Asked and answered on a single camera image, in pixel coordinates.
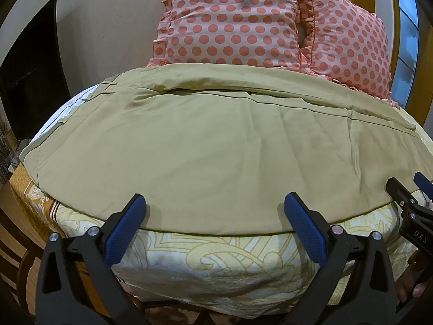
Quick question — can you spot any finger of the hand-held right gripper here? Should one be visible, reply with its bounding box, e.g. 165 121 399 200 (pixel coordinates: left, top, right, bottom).
386 177 424 215
414 172 433 200

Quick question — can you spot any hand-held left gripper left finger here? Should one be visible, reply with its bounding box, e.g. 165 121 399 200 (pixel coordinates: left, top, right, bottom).
35 194 147 325

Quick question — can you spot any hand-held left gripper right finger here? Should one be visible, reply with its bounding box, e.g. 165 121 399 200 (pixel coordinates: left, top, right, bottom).
283 192 399 325

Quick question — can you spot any olive green bed cover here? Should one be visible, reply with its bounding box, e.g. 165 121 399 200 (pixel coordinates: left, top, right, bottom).
18 64 429 237

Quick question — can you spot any person's right hand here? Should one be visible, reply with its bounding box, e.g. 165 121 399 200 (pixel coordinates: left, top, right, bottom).
396 252 427 303

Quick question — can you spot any yellow patterned bed sheet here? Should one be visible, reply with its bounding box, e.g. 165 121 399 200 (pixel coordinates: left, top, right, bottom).
9 84 433 316

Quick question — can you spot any dried plant decoration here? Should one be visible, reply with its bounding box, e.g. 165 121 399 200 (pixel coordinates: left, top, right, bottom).
0 122 11 184

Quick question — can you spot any glass window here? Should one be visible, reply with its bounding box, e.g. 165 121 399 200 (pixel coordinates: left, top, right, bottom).
393 0 427 111

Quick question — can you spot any small pink polka dot pillow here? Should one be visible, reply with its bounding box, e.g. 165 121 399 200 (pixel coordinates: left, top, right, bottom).
298 0 400 108

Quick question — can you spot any black television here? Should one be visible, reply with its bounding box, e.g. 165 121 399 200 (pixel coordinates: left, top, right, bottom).
0 0 72 140

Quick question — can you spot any large pink polka dot pillow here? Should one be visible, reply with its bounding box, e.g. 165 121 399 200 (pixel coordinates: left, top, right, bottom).
146 0 317 72

